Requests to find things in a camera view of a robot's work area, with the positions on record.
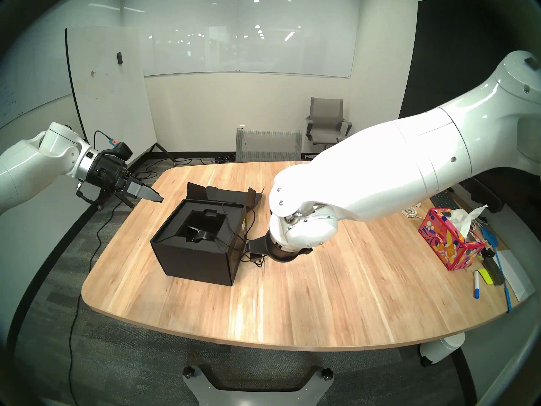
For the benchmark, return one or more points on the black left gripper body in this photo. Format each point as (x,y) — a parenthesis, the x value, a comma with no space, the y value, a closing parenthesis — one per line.
(112,172)

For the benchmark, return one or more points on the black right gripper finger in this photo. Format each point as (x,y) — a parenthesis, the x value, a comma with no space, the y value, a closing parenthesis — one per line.
(257,256)

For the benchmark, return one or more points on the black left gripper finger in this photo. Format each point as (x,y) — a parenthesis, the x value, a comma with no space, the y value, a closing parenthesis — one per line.
(143,191)

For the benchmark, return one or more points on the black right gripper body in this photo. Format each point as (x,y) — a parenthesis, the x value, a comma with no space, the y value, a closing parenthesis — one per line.
(274,249)

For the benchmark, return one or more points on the black cardboard box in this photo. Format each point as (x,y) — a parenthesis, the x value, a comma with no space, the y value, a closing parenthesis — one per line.
(190,261)

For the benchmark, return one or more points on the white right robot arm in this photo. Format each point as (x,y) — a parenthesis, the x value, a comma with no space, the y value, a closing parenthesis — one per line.
(401,164)

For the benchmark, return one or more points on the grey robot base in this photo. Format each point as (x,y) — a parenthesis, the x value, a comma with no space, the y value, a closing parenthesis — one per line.
(200,390)

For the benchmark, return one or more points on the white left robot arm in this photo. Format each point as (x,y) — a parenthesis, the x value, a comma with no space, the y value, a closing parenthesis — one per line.
(29,168)

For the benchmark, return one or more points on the colourful floral tissue box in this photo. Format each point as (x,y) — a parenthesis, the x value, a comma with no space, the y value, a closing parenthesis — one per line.
(450,240)

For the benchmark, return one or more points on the white freestanding whiteboard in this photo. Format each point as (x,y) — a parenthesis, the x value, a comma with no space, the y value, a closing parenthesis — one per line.
(110,109)

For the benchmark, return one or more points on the grey ribbed mesh chair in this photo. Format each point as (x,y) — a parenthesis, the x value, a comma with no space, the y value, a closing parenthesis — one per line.
(268,146)

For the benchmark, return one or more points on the glass whiteboard with blue writing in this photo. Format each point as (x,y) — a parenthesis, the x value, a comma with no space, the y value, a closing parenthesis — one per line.
(21,75)

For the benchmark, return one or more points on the grey office chair with armrests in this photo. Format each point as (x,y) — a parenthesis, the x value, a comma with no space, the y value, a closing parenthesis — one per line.
(325,116)

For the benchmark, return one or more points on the black keyboard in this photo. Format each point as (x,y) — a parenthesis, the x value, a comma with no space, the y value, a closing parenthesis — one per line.
(444,200)

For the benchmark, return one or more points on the blue capped white marker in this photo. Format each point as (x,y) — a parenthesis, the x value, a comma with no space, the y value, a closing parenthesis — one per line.
(476,284)

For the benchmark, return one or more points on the yellow sticky note pad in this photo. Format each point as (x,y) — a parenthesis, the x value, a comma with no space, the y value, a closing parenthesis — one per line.
(484,275)

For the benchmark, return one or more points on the black video conference bar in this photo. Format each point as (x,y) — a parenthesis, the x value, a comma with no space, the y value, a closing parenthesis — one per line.
(486,196)

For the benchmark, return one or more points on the black flat eraser block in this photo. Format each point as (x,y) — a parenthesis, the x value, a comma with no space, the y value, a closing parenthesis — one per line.
(493,270)

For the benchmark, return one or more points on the white paper sheet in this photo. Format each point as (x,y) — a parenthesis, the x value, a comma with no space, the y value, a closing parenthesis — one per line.
(515,274)

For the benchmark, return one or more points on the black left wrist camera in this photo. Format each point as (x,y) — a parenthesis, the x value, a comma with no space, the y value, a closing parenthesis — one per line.
(118,151)

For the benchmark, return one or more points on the wall-mounted glass whiteboard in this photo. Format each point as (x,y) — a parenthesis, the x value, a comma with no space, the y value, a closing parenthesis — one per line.
(245,37)

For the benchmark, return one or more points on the large black wall screen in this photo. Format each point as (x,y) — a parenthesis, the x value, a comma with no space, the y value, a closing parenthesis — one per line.
(448,50)

